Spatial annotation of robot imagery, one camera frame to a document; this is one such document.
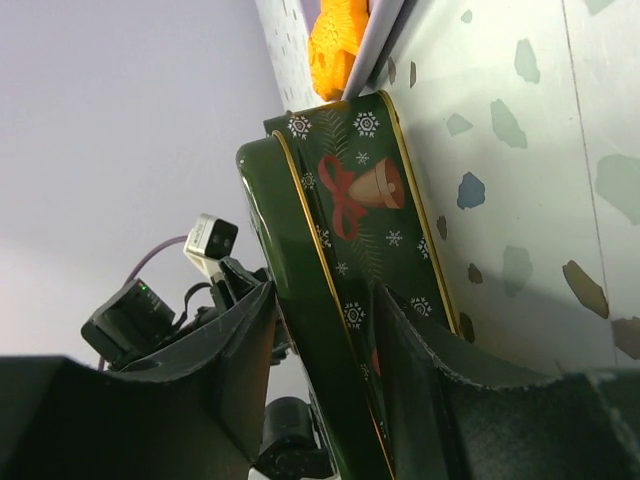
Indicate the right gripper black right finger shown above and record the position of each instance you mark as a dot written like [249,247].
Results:
[455,411]

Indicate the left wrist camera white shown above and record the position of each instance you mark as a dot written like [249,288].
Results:
[210,240]

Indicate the orange fish cookie tray edge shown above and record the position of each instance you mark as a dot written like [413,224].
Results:
[333,45]

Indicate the gold tin lid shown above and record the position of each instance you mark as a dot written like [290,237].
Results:
[311,308]

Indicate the square cookie tin box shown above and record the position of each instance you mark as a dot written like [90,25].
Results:
[353,168]

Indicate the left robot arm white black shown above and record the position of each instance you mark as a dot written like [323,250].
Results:
[136,323]

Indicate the lavender plastic tray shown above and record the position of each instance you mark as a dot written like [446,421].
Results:
[386,21]

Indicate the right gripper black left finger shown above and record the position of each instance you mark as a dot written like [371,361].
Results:
[193,410]

